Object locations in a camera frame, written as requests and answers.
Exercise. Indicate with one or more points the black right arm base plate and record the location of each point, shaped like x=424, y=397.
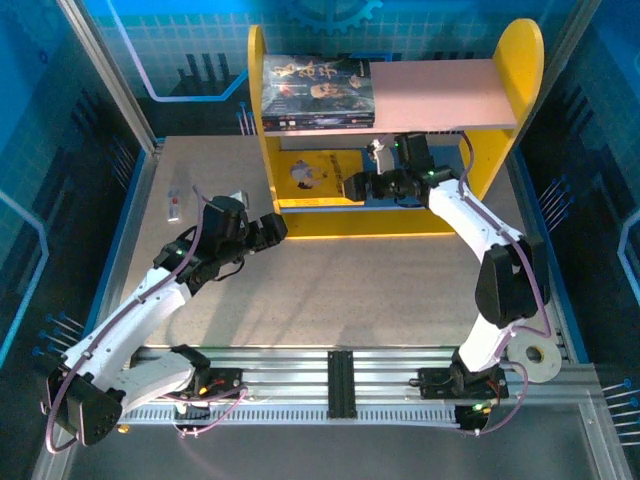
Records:
x=435, y=385

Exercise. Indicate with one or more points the aluminium rail frame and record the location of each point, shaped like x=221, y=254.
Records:
x=280, y=370

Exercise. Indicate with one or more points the black rail bracket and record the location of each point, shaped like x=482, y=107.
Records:
x=341, y=385

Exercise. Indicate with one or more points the blue table side strip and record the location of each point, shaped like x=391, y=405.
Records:
x=125, y=220
x=534, y=200

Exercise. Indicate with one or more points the dark blue portrait cover book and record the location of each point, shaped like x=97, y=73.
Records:
x=320, y=126
x=320, y=85

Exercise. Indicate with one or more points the yellow bookshelf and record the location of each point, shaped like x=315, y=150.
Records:
x=440, y=95

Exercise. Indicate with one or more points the yellow book boy witch print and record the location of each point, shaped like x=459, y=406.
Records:
x=310, y=175

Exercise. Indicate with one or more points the small black controller box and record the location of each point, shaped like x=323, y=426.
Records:
x=472, y=420
x=192, y=415

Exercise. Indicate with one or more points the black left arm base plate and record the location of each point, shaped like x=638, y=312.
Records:
x=227, y=382

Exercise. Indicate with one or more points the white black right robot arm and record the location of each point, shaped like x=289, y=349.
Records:
x=480, y=220

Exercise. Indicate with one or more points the white tape roll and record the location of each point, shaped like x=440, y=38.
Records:
x=547, y=367

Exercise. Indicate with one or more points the aluminium enclosure post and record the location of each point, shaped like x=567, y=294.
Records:
x=110, y=80
x=570, y=35

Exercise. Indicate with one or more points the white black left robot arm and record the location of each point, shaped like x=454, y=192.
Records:
x=125, y=320

